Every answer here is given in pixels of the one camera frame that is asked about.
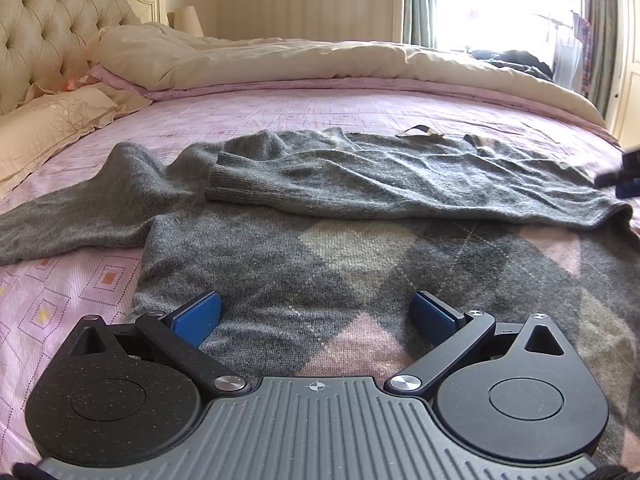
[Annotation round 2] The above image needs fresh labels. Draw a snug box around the grey-green right curtain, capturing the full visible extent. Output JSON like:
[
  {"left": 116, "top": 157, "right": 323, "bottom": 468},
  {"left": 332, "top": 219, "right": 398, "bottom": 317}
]
[{"left": 582, "top": 0, "right": 618, "bottom": 117}]

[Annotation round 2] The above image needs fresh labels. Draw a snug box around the hanging laundry on rack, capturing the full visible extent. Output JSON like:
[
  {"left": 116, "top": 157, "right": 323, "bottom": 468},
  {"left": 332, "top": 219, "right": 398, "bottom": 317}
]
[{"left": 539, "top": 0, "right": 591, "bottom": 94}]

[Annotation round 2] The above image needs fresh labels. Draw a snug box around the cream embroidered pillow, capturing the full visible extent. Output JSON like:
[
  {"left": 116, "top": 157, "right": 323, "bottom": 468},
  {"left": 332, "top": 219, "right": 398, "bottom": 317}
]
[{"left": 0, "top": 82, "right": 151, "bottom": 196}]

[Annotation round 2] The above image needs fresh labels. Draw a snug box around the dark clothes pile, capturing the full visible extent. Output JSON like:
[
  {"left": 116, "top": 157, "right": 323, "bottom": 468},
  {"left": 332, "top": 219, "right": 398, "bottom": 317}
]
[{"left": 469, "top": 50, "right": 553, "bottom": 81}]

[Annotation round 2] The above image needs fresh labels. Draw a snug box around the pink patterned bed sheet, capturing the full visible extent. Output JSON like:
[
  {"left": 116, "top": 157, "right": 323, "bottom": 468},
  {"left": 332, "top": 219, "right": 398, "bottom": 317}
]
[{"left": 1, "top": 81, "right": 639, "bottom": 469}]

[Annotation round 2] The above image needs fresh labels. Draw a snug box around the cream panelled wardrobe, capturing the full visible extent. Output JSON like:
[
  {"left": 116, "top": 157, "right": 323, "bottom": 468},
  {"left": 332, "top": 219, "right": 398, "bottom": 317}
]
[{"left": 612, "top": 0, "right": 639, "bottom": 150}]

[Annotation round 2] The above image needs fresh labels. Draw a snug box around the grey argyle knit sweater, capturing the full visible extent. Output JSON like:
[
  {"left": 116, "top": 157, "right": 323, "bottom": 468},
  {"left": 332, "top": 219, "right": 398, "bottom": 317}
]
[{"left": 1, "top": 130, "right": 639, "bottom": 466}]

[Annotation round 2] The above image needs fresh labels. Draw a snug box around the cream bedside lamp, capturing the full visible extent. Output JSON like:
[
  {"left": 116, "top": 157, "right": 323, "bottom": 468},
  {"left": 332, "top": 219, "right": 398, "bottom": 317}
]
[{"left": 168, "top": 6, "right": 204, "bottom": 38}]

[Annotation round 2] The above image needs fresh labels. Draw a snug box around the cream tufted headboard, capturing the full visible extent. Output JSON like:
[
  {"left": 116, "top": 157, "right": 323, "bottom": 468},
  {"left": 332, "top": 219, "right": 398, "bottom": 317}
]
[{"left": 1, "top": 0, "right": 168, "bottom": 114}]

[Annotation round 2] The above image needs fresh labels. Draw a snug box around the grey-green curtain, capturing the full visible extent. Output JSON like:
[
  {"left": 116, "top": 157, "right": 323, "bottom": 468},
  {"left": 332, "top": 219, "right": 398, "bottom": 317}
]
[
  {"left": 402, "top": 0, "right": 436, "bottom": 48},
  {"left": 582, "top": 0, "right": 618, "bottom": 117}
]

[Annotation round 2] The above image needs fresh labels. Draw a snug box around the beige folded duvet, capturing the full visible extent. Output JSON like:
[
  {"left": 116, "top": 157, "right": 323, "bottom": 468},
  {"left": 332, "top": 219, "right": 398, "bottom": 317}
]
[{"left": 86, "top": 23, "right": 605, "bottom": 126}]

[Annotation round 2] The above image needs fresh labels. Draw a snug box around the grey-green left curtain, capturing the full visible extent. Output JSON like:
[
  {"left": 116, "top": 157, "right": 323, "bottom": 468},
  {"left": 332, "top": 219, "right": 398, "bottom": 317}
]
[{"left": 402, "top": 0, "right": 436, "bottom": 48}]

